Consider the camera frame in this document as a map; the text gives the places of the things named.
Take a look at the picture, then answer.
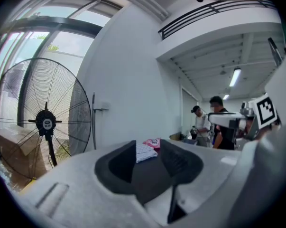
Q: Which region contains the checkered white cloth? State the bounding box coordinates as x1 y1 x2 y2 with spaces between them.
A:
136 143 158 163

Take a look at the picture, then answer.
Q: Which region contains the large black floor fan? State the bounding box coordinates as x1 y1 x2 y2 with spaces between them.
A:
0 57 92 181

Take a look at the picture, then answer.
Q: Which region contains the black balcony railing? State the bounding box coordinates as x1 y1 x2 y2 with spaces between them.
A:
157 0 277 40

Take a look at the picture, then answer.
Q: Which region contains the brown cardboard box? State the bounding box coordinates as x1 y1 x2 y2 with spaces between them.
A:
0 124 54 178

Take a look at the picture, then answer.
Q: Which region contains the large black-framed window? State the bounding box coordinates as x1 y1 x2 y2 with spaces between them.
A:
0 0 123 153

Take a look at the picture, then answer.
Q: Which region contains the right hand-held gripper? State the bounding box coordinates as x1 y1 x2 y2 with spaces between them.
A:
207 93 281 142

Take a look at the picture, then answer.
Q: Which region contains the white washing machine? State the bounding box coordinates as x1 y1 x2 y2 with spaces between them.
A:
69 138 243 200

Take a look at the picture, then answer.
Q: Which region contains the pink packet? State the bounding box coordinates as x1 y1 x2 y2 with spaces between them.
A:
142 137 162 151

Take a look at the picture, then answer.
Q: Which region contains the black metal stand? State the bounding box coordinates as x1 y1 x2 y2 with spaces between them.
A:
267 37 286 67

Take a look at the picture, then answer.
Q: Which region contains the metal hose pipe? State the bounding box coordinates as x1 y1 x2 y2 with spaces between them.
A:
92 92 103 150

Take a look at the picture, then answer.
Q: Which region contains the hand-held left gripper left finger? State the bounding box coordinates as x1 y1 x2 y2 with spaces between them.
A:
94 140 137 195

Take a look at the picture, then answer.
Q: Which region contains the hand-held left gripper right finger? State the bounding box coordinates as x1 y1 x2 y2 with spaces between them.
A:
159 138 204 224

